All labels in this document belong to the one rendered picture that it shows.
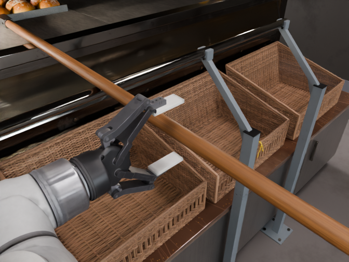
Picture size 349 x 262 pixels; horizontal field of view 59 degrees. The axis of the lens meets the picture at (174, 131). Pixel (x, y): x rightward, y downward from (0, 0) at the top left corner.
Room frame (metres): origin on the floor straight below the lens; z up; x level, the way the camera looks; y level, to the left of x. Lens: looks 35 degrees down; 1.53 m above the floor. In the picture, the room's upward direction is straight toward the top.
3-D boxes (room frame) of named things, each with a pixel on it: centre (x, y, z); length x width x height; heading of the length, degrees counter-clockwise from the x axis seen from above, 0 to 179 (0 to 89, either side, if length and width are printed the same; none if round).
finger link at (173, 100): (0.47, 0.02, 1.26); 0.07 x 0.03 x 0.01; 132
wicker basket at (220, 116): (1.20, -0.19, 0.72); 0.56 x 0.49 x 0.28; 135
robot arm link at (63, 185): (0.33, 0.17, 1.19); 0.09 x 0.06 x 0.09; 42
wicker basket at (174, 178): (0.79, 0.24, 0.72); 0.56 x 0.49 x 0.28; 135
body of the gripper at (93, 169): (0.38, 0.12, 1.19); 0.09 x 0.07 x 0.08; 132
